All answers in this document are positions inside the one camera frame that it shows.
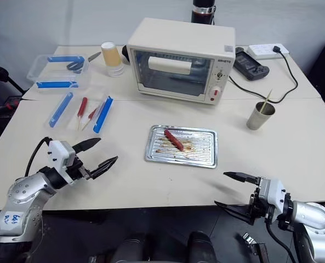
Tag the white toaster oven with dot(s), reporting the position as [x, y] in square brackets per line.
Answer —
[178, 41]

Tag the clear container with scissors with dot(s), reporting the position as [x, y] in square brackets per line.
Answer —
[55, 72]

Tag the silver ribbed baking tray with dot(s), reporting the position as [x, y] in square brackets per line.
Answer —
[198, 148]

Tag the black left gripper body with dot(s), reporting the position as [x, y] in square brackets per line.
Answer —
[77, 169]

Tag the dark blue scissors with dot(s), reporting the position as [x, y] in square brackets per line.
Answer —
[76, 67]

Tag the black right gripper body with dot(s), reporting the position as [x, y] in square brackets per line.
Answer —
[259, 208]

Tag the clear plastic container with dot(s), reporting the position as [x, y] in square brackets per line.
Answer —
[69, 120]

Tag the steel cup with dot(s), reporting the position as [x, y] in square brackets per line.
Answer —
[259, 119]

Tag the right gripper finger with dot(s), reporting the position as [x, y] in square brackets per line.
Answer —
[244, 178]
[239, 212]

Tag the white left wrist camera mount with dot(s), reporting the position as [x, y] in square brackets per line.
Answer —
[58, 153]

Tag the small black rounded object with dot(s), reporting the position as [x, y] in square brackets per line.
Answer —
[125, 54]

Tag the red and black tool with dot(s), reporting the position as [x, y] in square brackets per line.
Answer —
[7, 105]

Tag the blue container latch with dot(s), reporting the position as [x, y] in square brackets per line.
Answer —
[56, 84]
[60, 109]
[103, 115]
[66, 58]

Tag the black tripod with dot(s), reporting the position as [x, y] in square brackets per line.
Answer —
[3, 74]

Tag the black handheld game controller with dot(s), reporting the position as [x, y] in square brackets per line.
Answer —
[248, 64]

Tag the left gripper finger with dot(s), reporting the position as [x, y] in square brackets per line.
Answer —
[102, 167]
[86, 143]

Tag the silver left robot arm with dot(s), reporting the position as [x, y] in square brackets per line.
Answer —
[25, 189]

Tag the metal clamp bracket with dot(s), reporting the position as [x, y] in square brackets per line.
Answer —
[254, 245]

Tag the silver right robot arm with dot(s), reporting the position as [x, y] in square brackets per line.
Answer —
[313, 213]

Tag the black thermos bottle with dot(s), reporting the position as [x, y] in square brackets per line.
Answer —
[203, 12]

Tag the thin wooden stick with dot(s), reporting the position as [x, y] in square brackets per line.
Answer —
[267, 98]

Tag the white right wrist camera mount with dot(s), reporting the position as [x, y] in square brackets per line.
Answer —
[276, 191]

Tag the clear plastic cup stack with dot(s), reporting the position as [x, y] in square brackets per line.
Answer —
[115, 71]

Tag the small grey knife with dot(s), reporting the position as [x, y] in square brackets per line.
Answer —
[94, 56]

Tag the white power strip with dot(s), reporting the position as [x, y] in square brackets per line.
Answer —
[263, 51]

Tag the dark rounded shape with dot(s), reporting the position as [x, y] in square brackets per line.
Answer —
[132, 250]
[202, 246]

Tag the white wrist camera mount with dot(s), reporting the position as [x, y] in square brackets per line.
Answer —
[58, 153]
[276, 191]

